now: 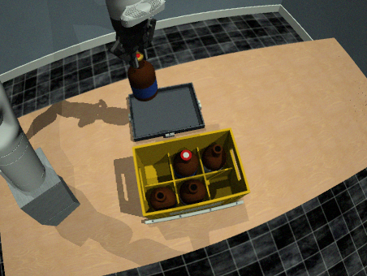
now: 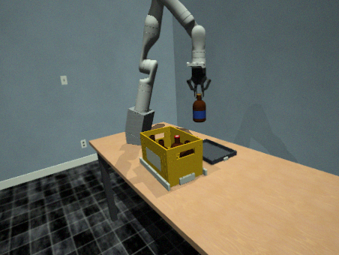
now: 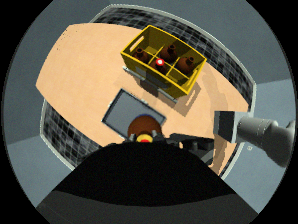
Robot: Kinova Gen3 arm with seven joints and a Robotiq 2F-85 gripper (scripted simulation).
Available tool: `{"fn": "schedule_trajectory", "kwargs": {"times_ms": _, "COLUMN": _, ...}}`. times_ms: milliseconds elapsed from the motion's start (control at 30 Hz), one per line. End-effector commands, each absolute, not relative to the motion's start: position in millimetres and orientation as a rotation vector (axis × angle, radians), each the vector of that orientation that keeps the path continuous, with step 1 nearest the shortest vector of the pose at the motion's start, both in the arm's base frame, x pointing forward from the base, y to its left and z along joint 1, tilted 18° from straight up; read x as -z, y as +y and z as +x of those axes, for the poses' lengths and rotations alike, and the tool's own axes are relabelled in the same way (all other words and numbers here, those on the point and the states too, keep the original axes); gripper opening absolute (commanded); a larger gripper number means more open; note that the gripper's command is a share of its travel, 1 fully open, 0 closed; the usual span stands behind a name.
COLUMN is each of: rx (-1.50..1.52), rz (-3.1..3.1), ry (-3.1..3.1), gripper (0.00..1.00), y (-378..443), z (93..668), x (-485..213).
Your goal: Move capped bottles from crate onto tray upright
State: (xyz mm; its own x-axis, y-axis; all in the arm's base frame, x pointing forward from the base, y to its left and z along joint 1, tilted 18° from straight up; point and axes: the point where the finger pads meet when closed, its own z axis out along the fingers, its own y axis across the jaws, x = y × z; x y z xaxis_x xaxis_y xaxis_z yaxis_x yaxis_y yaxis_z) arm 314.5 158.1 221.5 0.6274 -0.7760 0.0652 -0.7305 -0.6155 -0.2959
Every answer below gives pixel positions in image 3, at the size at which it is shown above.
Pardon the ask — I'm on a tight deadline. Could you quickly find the brown bottle with blue band and red cap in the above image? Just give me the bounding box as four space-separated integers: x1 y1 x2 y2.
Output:
149 58 167 75

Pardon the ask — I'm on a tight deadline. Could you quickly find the yellow divided crate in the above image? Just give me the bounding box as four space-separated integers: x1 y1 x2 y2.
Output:
120 25 207 99

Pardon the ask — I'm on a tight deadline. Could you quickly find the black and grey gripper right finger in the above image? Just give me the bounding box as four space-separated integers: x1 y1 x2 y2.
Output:
151 130 214 166

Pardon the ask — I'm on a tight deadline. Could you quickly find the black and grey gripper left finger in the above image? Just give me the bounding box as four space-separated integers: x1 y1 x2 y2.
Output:
77 133 137 165

